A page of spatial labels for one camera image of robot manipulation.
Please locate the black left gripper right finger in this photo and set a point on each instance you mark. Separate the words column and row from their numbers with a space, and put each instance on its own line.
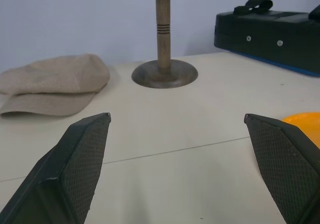
column 287, row 164

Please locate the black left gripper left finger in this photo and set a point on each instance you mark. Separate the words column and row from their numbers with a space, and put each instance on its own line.
column 62, row 174

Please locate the orange round object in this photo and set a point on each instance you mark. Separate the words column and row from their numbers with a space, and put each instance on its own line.
column 306, row 124

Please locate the beige flat cap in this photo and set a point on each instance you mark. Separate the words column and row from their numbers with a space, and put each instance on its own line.
column 51, row 85

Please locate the black padded case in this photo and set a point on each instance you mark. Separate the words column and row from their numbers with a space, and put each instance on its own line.
column 268, row 31

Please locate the brown wooden hat stand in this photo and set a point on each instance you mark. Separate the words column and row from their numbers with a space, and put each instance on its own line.
column 163, row 66

